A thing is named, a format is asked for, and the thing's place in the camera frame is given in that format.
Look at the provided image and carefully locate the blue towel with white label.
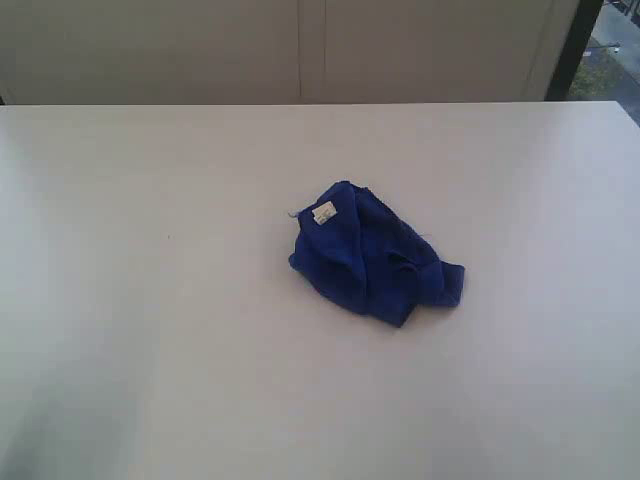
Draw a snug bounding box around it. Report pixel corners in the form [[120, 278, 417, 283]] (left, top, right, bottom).
[[289, 181, 465, 328]]

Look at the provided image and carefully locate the black window frame post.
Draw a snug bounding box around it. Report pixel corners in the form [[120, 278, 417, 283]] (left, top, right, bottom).
[[544, 0, 621, 102]]

